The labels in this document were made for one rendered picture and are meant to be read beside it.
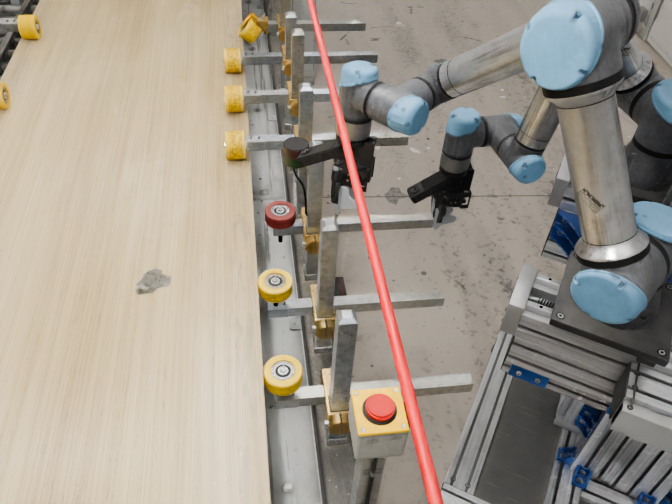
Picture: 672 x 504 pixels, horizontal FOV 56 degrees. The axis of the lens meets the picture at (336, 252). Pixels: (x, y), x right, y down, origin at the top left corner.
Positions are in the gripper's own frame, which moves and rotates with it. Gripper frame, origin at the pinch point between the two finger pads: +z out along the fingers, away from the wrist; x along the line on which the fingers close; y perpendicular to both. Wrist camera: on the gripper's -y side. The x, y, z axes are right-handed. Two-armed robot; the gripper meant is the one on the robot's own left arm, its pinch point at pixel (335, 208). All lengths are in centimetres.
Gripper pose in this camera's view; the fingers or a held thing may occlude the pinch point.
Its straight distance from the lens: 148.0
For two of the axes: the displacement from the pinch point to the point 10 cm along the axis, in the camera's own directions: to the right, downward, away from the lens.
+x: 2.7, -5.9, 7.6
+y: 9.6, 2.3, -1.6
